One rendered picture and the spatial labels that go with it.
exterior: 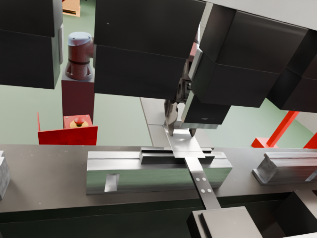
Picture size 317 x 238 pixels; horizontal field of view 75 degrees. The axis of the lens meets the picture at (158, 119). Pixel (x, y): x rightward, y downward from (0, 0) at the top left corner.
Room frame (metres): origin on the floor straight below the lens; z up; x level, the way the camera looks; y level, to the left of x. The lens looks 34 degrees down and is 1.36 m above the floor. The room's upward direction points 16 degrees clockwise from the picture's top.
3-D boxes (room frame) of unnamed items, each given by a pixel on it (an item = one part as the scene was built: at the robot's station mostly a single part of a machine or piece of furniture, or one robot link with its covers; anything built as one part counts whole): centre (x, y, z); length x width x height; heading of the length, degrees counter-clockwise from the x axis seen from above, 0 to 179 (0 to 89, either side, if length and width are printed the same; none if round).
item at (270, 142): (1.94, -1.27, 0.41); 0.25 x 0.20 x 0.83; 22
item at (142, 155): (0.41, -0.08, 0.98); 0.20 x 0.03 x 0.03; 112
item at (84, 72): (1.08, 0.52, 0.82); 0.15 x 0.15 x 0.10
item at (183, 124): (0.42, -0.10, 1.13); 0.10 x 0.02 x 0.10; 112
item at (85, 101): (1.08, 0.52, 0.39); 0.18 x 0.18 x 0.78; 26
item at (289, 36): (0.43, -0.12, 1.26); 0.15 x 0.09 x 0.17; 112
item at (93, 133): (0.61, 0.34, 0.75); 0.20 x 0.16 x 0.18; 125
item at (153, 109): (0.55, -0.04, 1.00); 0.26 x 0.18 x 0.01; 22
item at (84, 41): (1.09, 0.52, 0.94); 0.13 x 0.12 x 0.14; 129
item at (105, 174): (0.40, -0.05, 0.92); 0.39 x 0.06 x 0.10; 112
